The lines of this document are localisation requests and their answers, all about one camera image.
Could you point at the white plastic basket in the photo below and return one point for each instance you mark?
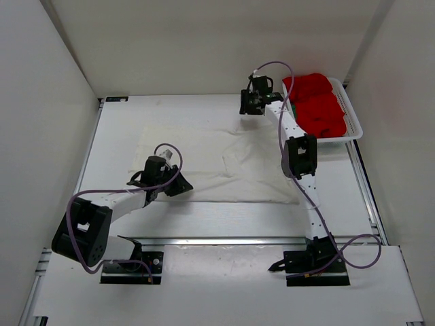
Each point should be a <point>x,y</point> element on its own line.
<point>354,129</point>

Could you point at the black label on table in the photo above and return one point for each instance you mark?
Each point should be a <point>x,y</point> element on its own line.
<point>116,99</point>

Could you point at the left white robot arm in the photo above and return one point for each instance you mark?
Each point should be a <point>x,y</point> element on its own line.
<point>83,234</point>

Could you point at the white t shirt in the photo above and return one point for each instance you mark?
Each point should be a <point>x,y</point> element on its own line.
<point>235,164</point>

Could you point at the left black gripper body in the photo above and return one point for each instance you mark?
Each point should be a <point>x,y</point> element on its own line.
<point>164,178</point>

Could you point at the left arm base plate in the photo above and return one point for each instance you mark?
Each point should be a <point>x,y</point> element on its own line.
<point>135,273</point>

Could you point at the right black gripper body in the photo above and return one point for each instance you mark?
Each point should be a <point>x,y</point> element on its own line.
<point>255,98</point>

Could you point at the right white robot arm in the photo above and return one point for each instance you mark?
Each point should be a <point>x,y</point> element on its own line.
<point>299,164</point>

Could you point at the red t shirt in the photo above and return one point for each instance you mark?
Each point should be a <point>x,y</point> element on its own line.
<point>318,111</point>

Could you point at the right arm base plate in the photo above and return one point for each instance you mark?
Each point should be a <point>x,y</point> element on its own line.
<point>303,271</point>

